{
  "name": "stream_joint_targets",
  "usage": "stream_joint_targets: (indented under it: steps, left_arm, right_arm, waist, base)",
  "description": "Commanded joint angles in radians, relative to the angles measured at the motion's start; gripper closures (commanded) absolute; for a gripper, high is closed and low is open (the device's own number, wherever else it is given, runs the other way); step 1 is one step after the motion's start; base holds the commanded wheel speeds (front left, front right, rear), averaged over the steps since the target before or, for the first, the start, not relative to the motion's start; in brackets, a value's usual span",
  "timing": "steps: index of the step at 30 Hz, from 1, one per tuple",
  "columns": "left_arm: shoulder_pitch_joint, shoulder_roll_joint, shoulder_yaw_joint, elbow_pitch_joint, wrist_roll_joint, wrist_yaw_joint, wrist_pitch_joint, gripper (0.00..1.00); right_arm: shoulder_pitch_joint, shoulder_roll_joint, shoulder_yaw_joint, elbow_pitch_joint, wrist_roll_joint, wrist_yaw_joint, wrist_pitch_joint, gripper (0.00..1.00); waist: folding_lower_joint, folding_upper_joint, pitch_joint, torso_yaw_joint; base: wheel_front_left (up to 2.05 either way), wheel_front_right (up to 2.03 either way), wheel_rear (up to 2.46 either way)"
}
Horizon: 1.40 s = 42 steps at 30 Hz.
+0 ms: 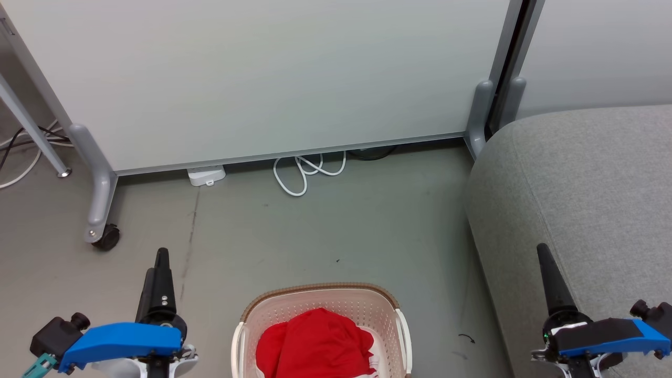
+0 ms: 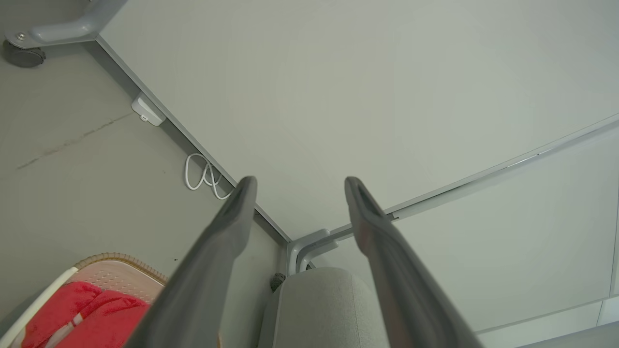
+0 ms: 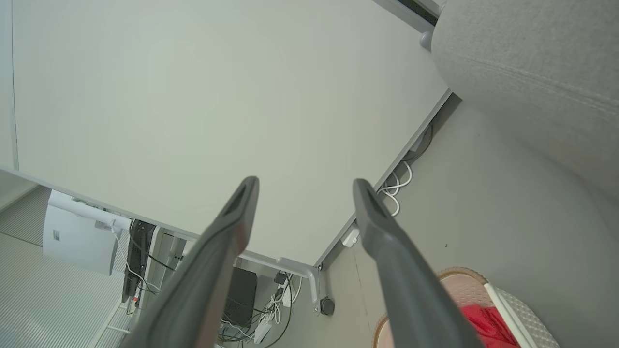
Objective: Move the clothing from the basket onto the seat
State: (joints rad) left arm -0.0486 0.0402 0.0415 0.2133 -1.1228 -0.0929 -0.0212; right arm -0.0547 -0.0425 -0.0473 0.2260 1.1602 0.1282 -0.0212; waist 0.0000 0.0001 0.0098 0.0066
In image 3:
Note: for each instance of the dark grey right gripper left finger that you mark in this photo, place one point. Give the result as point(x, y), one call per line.
point(203, 270)

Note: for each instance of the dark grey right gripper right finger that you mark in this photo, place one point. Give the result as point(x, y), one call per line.
point(411, 290)

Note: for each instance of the red cloth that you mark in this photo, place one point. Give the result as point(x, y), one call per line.
point(489, 329)

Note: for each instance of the black computer tower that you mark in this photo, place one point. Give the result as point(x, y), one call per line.
point(241, 296)

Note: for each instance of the white perforated laundry basket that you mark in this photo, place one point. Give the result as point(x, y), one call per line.
point(465, 286)

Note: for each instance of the black hanging device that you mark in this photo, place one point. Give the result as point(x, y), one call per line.
point(138, 256)

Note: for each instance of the white power strip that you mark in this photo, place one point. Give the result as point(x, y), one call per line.
point(263, 331)

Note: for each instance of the grey partition foot with caster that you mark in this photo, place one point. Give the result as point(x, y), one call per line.
point(314, 285)

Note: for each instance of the white box appliance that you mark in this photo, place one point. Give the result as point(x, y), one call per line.
point(77, 239)

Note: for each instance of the white partition panel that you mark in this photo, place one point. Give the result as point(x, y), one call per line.
point(193, 106)

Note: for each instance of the white wall adapter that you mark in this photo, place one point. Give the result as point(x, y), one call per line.
point(350, 237)

